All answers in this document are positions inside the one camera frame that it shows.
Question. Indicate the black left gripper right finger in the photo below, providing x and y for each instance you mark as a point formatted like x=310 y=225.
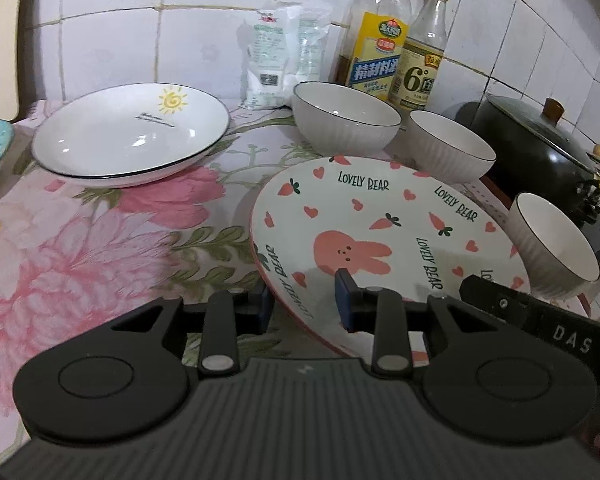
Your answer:
x=384 y=314

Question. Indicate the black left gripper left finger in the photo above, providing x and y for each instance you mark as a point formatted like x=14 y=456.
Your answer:
x=220 y=321

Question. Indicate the pink rabbit patterned plate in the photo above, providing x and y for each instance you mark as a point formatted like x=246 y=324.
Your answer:
x=389 y=225

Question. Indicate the white plate with sun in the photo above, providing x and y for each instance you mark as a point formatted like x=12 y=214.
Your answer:
x=130 y=135

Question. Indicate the floral tablecloth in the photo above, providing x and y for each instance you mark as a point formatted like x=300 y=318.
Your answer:
x=96 y=363

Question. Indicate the large white ribbed bowl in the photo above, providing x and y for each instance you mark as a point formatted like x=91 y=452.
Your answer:
x=338 y=120

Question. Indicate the black pot with lid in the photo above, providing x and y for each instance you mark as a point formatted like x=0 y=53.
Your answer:
x=534 y=155

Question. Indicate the yellow cap vinegar bottle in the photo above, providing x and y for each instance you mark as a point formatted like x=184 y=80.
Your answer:
x=421 y=56

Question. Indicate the white plastic seasoning bag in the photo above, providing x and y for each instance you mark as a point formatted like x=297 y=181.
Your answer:
x=283 y=44

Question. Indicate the yellow label cooking wine bottle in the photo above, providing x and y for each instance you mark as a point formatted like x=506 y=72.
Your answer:
x=371 y=47

